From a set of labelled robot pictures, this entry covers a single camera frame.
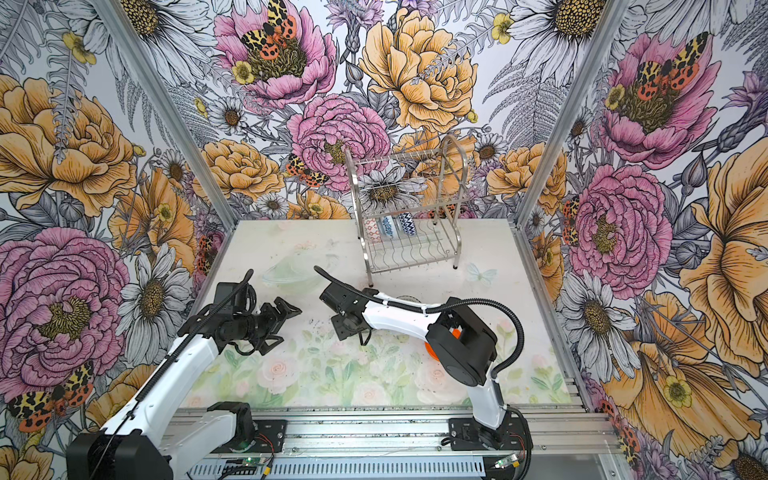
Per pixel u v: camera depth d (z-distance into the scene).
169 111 0.89
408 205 1.22
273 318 0.72
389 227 1.05
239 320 0.68
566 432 0.76
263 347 0.74
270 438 0.73
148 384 0.45
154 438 0.42
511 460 0.71
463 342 0.49
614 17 0.72
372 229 1.03
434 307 0.52
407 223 1.05
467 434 0.74
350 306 0.69
